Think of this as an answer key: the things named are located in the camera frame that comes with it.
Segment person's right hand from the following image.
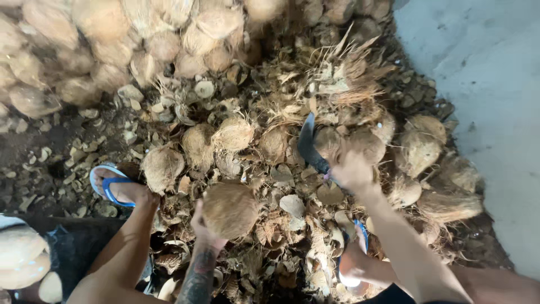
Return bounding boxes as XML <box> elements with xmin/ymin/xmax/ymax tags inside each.
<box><xmin>330</xmin><ymin>149</ymin><xmax>376</xmax><ymax>193</ymax></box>

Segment person's left hand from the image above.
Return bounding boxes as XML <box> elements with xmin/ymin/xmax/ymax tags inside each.
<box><xmin>191</xmin><ymin>200</ymin><xmax>229</xmax><ymax>251</ymax></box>

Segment dark curved machete knife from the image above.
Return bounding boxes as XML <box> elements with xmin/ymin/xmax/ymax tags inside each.
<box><xmin>297</xmin><ymin>112</ymin><xmax>338</xmax><ymax>185</ymax></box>

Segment brown fibrous coconut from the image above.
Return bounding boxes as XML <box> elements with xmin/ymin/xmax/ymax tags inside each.
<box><xmin>202</xmin><ymin>182</ymin><xmax>261</xmax><ymax>240</ymax></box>

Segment blue right flip-flop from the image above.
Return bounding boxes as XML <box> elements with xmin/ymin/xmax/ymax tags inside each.
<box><xmin>337</xmin><ymin>219</ymin><xmax>371</xmax><ymax>297</ymax></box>

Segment blue flip-flop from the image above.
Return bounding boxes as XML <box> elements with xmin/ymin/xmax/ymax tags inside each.
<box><xmin>89</xmin><ymin>164</ymin><xmax>136</xmax><ymax>208</ymax></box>
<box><xmin>337</xmin><ymin>219</ymin><xmax>371</xmax><ymax>297</ymax></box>

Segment heap of coconut husk scraps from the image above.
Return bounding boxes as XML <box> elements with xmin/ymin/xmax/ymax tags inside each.
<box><xmin>0</xmin><ymin>23</ymin><xmax>515</xmax><ymax>304</ymax></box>

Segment person's right foot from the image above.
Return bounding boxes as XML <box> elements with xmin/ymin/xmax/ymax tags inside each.
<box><xmin>339</xmin><ymin>224</ymin><xmax>372</xmax><ymax>296</ymax></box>

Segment person's foot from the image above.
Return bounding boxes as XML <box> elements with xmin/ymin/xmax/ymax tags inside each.
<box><xmin>94</xmin><ymin>168</ymin><xmax>160</xmax><ymax>207</ymax></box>
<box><xmin>339</xmin><ymin>224</ymin><xmax>372</xmax><ymax>296</ymax></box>

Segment person's black shorts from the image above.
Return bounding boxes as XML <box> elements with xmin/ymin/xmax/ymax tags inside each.
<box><xmin>356</xmin><ymin>283</ymin><xmax>469</xmax><ymax>304</ymax></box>

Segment scattered loose fibrous coconuts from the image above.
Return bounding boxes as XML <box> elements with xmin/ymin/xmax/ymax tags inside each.
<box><xmin>140</xmin><ymin>114</ymin><xmax>484</xmax><ymax>226</ymax></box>

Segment person's right leg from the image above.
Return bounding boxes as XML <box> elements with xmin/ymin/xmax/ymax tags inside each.
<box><xmin>339</xmin><ymin>253</ymin><xmax>540</xmax><ymax>304</ymax></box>

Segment person's leg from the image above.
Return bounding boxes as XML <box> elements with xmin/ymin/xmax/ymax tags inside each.
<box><xmin>339</xmin><ymin>253</ymin><xmax>540</xmax><ymax>304</ymax></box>
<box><xmin>67</xmin><ymin>188</ymin><xmax>162</xmax><ymax>304</ymax></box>

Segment person's left foot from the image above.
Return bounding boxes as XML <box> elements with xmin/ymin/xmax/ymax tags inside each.
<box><xmin>94</xmin><ymin>168</ymin><xmax>160</xmax><ymax>207</ymax></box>

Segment blue left flip-flop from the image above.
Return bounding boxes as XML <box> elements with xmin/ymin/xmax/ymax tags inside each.
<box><xmin>89</xmin><ymin>164</ymin><xmax>136</xmax><ymax>208</ymax></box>

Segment person's left leg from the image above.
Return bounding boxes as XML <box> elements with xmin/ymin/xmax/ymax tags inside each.
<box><xmin>67</xmin><ymin>188</ymin><xmax>162</xmax><ymax>304</ymax></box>

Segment pile of husked coconuts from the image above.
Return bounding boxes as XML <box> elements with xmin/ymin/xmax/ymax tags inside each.
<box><xmin>0</xmin><ymin>0</ymin><xmax>393</xmax><ymax>121</ymax></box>

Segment black tub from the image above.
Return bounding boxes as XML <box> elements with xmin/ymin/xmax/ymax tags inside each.
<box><xmin>0</xmin><ymin>215</ymin><xmax>153</xmax><ymax>304</ymax></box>

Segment peeled pale coconut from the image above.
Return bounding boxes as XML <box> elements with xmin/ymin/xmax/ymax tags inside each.
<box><xmin>38</xmin><ymin>271</ymin><xmax>63</xmax><ymax>304</ymax></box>
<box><xmin>0</xmin><ymin>252</ymin><xmax>51</xmax><ymax>290</ymax></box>
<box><xmin>0</xmin><ymin>226</ymin><xmax>50</xmax><ymax>271</ymax></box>

